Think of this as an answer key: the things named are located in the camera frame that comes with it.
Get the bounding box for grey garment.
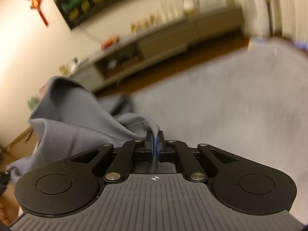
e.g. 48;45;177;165
7;77;160;182

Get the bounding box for long grey TV cabinet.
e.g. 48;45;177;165
70;6;244;92

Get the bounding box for grey bed cover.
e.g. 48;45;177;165
131;40;307;224

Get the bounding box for red fruit plate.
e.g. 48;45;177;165
101;35;119;49

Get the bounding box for white curtain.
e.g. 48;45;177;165
234;0;307;48

